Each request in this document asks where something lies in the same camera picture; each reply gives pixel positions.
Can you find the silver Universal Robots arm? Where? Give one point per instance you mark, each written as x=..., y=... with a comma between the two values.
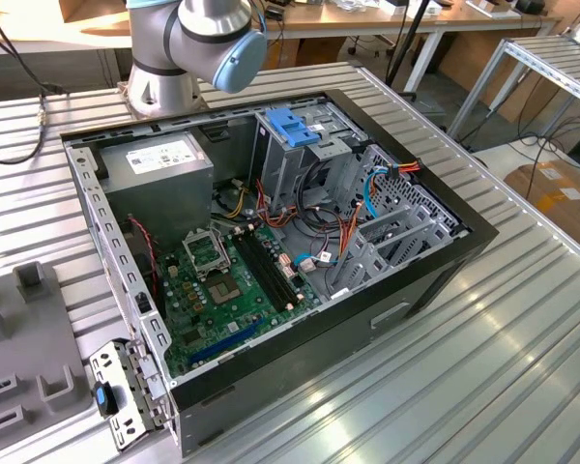
x=174, y=43

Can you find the grey metal disk bay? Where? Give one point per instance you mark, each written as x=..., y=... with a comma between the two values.
x=365, y=263

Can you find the black RAM slot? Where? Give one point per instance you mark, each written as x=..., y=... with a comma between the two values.
x=259, y=270
x=265, y=270
x=271, y=270
x=277, y=270

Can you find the grey metal drive cage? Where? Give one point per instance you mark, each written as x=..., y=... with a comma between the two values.
x=280, y=164

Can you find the white label sticker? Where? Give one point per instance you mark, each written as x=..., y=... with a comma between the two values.
x=340, y=293

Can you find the blue plastic drive latch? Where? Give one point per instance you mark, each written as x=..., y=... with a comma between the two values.
x=290, y=125

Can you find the green motherboard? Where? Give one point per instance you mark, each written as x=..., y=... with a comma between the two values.
x=212, y=321

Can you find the blue expansion slot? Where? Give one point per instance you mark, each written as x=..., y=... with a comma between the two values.
x=227, y=340

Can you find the open black PC case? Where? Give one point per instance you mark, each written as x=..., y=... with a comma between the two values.
x=319, y=357

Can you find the grey power supply unit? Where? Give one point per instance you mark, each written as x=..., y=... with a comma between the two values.
x=159, y=203

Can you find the black square chipset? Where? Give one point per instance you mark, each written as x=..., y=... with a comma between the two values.
x=191, y=337

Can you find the black case fan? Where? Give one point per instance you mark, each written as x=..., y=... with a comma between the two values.
x=150, y=285

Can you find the black tripod stand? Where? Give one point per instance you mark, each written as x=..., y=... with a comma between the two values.
x=406, y=39

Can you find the black blue latch tab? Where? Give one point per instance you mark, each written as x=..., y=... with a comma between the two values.
x=100, y=398

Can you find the brown cardboard box white label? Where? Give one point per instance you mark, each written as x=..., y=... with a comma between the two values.
x=560, y=193

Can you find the grey parts rack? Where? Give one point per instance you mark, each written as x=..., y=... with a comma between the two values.
x=29, y=348

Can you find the metal slat side table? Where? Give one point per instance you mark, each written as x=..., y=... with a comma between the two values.
x=551, y=53

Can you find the metal expansion slot bracket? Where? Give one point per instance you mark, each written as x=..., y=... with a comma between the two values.
x=147, y=374

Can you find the wooden desk white frame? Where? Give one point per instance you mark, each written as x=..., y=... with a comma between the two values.
x=343, y=21

